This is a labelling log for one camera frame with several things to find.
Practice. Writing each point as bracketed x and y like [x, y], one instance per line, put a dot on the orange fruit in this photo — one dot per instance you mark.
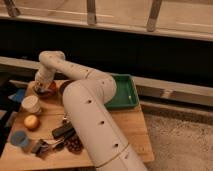
[31, 122]

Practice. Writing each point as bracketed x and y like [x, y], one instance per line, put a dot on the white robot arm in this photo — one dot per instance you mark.
[84, 102]

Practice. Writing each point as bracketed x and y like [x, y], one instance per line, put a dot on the orange bowl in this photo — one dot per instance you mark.
[49, 93]

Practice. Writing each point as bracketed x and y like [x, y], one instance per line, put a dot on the wooden table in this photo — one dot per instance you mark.
[130, 121]

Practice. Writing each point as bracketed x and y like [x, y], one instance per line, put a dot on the bunch of dark grapes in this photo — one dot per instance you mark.
[74, 145]

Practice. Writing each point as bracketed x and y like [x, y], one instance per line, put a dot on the white cup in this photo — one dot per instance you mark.
[31, 104]

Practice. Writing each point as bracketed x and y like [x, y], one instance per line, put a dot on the purple bowl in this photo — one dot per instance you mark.
[63, 86]

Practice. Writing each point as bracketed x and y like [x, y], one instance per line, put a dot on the blue cloth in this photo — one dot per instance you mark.
[18, 96]

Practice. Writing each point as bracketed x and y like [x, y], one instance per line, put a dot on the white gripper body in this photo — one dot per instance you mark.
[44, 77]

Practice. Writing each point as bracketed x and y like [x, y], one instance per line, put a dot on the black rectangular block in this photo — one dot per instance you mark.
[66, 131]

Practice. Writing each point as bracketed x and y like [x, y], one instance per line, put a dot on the blue sponge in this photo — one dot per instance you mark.
[44, 90]

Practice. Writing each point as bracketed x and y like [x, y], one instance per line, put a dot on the green plastic tray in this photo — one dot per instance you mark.
[126, 96]

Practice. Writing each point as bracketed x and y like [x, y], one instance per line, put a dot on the metal spoon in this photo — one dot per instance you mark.
[64, 119]

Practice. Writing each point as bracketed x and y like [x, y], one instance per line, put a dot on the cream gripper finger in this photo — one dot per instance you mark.
[50, 87]
[38, 88]

